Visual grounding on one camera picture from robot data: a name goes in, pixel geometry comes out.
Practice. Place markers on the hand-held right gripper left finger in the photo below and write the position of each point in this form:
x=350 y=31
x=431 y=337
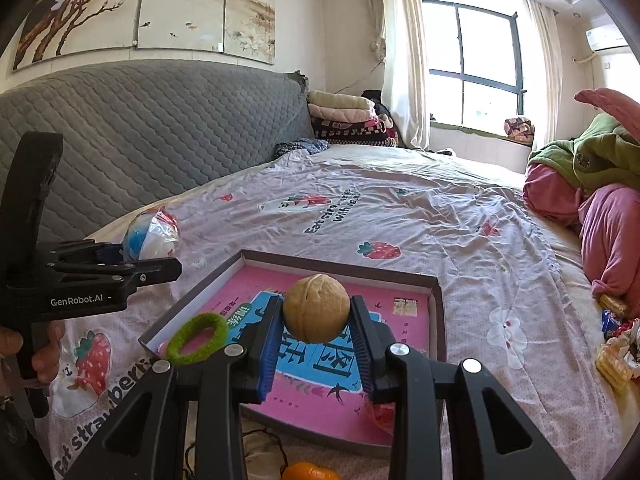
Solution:
x=267 y=355

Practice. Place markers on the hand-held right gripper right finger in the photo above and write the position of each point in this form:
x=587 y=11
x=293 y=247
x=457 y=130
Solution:
x=362 y=355

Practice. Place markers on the small yellow snack wrapper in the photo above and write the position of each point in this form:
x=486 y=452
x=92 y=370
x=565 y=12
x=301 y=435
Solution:
x=612 y=304

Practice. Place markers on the pink quilt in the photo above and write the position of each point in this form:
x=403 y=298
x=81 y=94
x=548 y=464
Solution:
x=615 y=230

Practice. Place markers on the yellow wafer packet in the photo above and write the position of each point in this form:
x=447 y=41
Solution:
x=612 y=365

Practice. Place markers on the yellow bed sheet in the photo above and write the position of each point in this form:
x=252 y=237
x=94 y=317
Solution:
x=565 y=260

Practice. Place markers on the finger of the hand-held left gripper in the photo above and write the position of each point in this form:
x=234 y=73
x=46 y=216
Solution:
x=150 y=271
x=105 y=255

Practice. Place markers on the dark framed window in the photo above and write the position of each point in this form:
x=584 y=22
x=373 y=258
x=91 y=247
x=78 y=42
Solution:
x=459 y=40

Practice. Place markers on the cream curtain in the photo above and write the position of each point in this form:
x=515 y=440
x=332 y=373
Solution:
x=545 y=70
x=405 y=60

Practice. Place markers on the grey quilted headboard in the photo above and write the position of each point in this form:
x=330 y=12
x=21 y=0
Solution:
x=150 y=125

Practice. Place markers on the grey shallow cardboard box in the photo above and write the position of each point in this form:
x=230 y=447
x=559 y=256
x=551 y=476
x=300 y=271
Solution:
x=436 y=320

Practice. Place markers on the red snack bag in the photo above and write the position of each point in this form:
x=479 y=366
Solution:
x=382 y=417

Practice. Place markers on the green blanket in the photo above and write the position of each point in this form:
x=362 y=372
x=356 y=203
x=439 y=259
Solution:
x=600 y=150

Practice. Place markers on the white air conditioner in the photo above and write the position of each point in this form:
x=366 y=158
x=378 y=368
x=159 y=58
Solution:
x=607 y=40

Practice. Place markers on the small blue snack wrapper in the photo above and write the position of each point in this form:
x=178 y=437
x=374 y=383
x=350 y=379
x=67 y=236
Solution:
x=611 y=327

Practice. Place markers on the stack of folded blankets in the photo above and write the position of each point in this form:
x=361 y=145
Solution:
x=340 y=110

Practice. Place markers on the orange tangerine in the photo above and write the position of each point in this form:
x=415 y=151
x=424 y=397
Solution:
x=310 y=472

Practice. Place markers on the strawberry print bed sheet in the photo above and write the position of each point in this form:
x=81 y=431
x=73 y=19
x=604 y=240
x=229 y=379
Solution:
x=450 y=220

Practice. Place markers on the person's left hand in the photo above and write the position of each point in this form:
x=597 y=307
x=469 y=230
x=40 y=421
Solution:
x=50 y=355

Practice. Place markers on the brown walnut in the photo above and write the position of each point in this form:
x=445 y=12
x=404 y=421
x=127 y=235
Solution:
x=316 y=307

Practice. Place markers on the cream patterned scrunchie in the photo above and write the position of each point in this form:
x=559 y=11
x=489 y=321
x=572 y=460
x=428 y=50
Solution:
x=262 y=452

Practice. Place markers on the white wall-mounted fan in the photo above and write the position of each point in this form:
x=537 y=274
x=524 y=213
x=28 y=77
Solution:
x=378 y=48

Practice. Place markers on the floral wall painting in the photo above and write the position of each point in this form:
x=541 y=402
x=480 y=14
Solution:
x=175 y=5

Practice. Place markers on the blue white toy ball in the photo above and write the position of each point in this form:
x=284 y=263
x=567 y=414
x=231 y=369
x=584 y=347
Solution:
x=150 y=237

